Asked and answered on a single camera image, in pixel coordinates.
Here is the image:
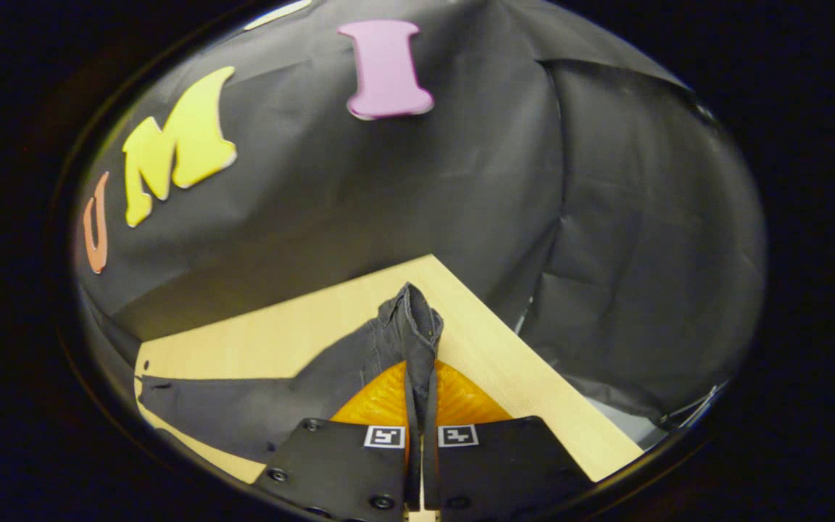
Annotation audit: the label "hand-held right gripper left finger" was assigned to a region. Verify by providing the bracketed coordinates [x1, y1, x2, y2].
[252, 360, 409, 521]

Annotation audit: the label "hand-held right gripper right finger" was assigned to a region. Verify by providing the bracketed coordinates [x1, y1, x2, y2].
[423, 360, 594, 513]

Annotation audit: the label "black jeans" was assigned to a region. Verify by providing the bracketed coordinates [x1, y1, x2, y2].
[135, 281, 445, 508]

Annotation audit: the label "black backdrop cloth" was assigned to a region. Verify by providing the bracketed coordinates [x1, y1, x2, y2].
[73, 0, 766, 436]

